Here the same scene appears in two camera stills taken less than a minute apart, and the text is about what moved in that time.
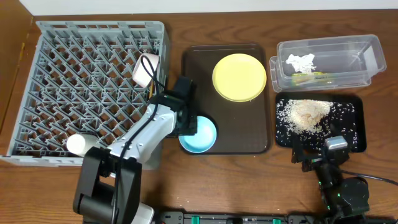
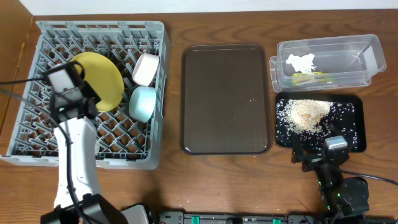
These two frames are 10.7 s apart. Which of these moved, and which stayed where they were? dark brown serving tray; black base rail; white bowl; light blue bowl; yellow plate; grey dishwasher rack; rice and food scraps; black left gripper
Moved: light blue bowl; black left gripper; yellow plate
Stayed: rice and food scraps; white bowl; black base rail; grey dishwasher rack; dark brown serving tray
